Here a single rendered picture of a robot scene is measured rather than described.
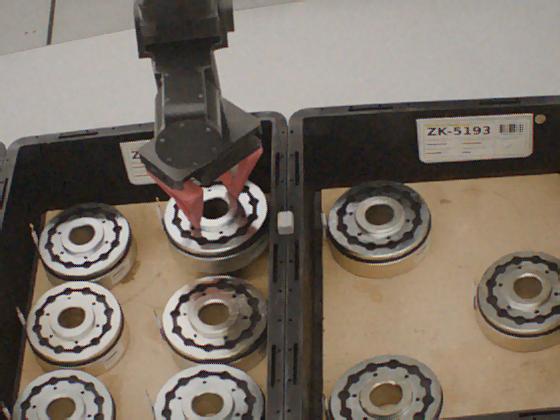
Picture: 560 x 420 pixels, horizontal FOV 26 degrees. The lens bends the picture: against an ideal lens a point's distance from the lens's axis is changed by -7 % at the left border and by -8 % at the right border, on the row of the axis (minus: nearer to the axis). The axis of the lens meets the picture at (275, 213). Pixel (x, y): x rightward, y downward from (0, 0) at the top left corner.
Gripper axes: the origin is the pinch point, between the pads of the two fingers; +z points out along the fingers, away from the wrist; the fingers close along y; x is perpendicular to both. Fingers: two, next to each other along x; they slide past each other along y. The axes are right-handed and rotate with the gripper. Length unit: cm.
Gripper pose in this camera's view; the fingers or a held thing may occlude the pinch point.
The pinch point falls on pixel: (212, 204)
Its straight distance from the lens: 126.0
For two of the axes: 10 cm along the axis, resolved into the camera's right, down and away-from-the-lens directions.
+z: 1.2, 6.8, 7.2
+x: -6.7, -4.8, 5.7
